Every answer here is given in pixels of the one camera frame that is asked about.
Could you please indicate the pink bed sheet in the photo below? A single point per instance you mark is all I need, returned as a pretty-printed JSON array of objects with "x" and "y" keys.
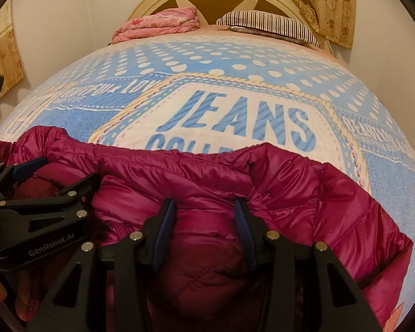
[{"x": 211, "y": 29}]

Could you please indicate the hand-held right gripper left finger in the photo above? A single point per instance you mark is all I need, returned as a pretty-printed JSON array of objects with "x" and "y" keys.
[{"x": 166, "y": 224}]

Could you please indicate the magenta puffer jacket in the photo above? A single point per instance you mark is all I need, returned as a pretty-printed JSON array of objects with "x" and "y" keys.
[{"x": 200, "y": 186}]

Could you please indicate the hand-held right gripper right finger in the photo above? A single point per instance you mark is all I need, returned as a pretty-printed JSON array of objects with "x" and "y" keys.
[{"x": 245, "y": 231}]

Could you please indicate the person's left hand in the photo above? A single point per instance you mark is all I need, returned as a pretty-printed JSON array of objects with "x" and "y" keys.
[{"x": 20, "y": 306}]

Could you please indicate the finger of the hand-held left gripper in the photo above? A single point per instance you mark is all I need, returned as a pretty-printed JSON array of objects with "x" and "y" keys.
[
  {"x": 27, "y": 169},
  {"x": 72, "y": 192}
]

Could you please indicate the striped pillow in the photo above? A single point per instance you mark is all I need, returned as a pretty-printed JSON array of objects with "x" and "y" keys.
[{"x": 262, "y": 20}]

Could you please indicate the bed with pink blue bedspread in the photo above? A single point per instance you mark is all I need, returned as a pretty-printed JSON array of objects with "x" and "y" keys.
[{"x": 245, "y": 76}]

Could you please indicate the beige floral curtain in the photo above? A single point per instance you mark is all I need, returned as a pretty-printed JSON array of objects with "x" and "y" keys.
[
  {"x": 325, "y": 0},
  {"x": 3, "y": 52}
]

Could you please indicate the folded pink floral quilt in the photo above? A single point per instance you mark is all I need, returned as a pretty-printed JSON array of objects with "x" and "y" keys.
[{"x": 152, "y": 27}]

